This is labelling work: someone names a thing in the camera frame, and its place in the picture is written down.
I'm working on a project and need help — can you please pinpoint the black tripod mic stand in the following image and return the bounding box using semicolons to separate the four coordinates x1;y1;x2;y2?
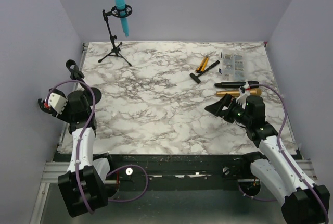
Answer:
98;4;133;67

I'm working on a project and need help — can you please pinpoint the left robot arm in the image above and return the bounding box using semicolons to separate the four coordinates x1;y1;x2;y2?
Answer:
48;88;116;217

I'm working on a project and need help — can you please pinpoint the clear plastic screw box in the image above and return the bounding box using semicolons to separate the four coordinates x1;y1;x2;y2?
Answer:
219;49;247;82

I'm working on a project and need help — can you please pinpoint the gold microphone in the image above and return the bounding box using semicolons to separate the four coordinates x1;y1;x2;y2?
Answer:
216;88;262;97

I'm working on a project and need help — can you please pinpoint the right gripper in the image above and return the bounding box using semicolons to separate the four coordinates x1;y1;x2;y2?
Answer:
206;93;252;126

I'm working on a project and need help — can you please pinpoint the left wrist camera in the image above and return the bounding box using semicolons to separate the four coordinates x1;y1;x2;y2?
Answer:
44;93;68;115

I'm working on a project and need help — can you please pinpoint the blue microphone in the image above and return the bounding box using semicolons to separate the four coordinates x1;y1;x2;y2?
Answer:
115;0;130;37

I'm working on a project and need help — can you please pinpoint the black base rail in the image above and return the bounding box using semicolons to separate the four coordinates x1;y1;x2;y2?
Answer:
93;152;266;192

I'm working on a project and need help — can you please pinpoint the black round-base mic stand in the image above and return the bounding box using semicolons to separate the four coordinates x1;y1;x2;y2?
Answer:
66;59;102;106

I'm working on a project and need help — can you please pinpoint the black round-base shockmount stand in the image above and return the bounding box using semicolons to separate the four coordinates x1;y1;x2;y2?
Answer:
37;89;66;114

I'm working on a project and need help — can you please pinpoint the black microphone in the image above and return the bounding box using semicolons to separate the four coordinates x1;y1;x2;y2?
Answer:
214;81;259;89

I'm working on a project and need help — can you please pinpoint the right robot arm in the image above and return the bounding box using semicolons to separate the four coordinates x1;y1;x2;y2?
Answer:
205;94;330;223

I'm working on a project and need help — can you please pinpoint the yellow utility knife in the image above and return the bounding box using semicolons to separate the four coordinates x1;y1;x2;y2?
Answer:
195;55;209;73

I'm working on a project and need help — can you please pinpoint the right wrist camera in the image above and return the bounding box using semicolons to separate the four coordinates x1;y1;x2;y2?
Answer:
236;81;255;104

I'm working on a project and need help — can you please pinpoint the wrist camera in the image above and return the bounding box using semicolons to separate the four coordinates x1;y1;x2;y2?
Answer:
236;81;255;104
44;93;68;115

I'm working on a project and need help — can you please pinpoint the black T-handle tool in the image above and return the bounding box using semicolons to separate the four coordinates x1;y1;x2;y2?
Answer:
189;60;220;84

